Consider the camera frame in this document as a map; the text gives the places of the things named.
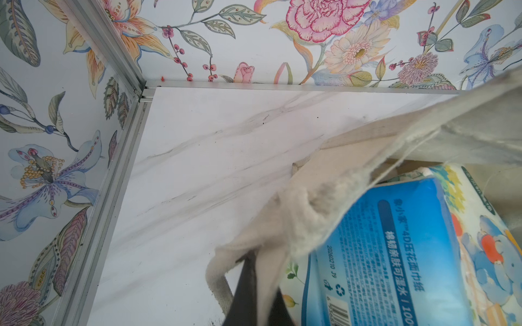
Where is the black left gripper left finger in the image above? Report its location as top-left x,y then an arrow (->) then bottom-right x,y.
222,251 -> 257,326

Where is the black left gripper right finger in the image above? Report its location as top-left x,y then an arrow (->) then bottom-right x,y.
269,289 -> 294,326

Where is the blue tissue pack edge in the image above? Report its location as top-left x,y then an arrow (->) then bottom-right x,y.
301,177 -> 473,325

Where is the cream canvas tote bag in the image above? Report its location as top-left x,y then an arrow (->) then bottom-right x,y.
205,69 -> 521,325

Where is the green cartoon tissue pack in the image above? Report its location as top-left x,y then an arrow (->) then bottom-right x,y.
391,163 -> 521,325

